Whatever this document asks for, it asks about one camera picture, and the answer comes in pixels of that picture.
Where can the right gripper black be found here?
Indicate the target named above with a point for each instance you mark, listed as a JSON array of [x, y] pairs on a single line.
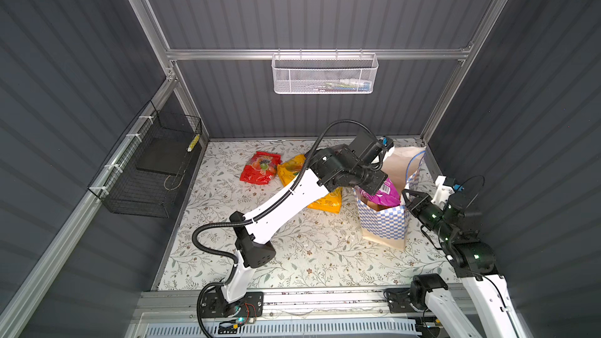
[[421, 199]]

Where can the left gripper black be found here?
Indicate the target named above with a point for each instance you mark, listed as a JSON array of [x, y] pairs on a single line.
[[372, 185]]

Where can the large purple snack bag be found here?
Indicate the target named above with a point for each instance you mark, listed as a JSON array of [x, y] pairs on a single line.
[[386, 196]]

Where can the blue checkered paper bag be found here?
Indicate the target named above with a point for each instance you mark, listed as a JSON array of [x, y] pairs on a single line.
[[383, 216]]

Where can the yellow snack bag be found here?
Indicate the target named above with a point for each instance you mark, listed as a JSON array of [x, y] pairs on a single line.
[[331, 203], [288, 171]]

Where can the red snack bag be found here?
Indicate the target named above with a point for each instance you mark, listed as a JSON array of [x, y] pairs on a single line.
[[261, 168]]

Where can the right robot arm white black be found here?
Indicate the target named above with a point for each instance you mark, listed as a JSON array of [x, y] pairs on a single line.
[[474, 264]]

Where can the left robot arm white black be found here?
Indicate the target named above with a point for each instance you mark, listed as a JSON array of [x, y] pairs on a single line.
[[253, 240]]

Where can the floral table cloth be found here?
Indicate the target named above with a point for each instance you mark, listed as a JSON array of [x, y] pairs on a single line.
[[315, 249]]

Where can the yellow tag in basket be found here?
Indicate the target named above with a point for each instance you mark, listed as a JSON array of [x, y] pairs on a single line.
[[193, 143]]

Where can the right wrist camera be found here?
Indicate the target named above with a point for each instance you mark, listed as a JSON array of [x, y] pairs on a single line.
[[446, 186]]

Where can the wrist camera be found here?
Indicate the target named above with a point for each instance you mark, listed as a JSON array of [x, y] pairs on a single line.
[[385, 147], [446, 186]]

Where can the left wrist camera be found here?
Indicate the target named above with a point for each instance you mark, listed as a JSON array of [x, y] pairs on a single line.
[[385, 147]]

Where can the white wire wall basket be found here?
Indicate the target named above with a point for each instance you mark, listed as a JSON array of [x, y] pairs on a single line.
[[324, 73]]

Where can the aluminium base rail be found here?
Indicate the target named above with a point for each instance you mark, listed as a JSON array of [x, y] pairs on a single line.
[[368, 311]]

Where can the black wire side basket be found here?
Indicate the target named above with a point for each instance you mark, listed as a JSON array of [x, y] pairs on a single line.
[[151, 168]]

